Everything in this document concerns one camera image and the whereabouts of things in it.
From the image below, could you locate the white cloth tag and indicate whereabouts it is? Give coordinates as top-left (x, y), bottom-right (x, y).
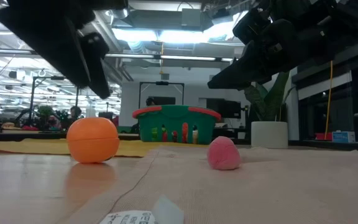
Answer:
top-left (99, 195), bottom-right (185, 224)

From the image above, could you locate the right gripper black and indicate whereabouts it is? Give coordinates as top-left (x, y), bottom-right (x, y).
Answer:
top-left (207, 0), bottom-right (348, 91)

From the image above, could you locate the smooth orange toy fruit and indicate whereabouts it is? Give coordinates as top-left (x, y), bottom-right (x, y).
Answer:
top-left (66, 116), bottom-right (121, 164)

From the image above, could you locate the wide dark monitor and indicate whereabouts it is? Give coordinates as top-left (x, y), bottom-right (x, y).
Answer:
top-left (206, 98), bottom-right (242, 119)

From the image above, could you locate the pale pink cloth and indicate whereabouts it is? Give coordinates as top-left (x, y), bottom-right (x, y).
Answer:
top-left (56, 144), bottom-right (358, 224)

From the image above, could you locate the black aluminium table frame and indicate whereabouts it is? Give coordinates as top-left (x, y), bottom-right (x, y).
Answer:
top-left (0, 130), bottom-right (358, 154)

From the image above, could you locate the bushy green office plant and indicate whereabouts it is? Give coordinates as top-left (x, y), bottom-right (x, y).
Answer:
top-left (35, 105), bottom-right (55, 122)

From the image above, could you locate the pink toy produce piece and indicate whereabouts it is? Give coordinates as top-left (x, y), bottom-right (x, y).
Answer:
top-left (206, 136), bottom-right (242, 171)

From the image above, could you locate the yellow hanging cable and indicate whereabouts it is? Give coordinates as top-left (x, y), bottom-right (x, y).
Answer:
top-left (324, 60), bottom-right (334, 141)

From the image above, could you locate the black tripod stand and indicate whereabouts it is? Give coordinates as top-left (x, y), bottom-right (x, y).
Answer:
top-left (14, 75), bottom-right (65, 127)

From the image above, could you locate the small dark monitor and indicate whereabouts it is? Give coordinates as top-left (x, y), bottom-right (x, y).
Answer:
top-left (155, 96), bottom-right (177, 106)

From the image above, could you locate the teal basket with orange handles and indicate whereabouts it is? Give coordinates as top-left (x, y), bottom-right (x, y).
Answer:
top-left (132, 105), bottom-right (222, 146)

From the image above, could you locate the black camera gantry frame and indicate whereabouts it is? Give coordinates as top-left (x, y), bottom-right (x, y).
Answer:
top-left (139, 81), bottom-right (185, 110)

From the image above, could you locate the blue cardboard box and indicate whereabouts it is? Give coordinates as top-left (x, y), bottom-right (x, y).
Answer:
top-left (332, 131), bottom-right (356, 143)

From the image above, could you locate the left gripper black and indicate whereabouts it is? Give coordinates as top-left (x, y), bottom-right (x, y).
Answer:
top-left (0, 0), bottom-right (129, 100)

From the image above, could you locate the mustard yellow cloth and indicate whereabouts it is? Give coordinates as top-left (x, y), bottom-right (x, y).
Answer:
top-left (0, 138), bottom-right (209, 158)

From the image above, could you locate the green plant in white pot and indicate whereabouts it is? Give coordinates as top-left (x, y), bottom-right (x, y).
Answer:
top-left (243, 71), bottom-right (292, 149)

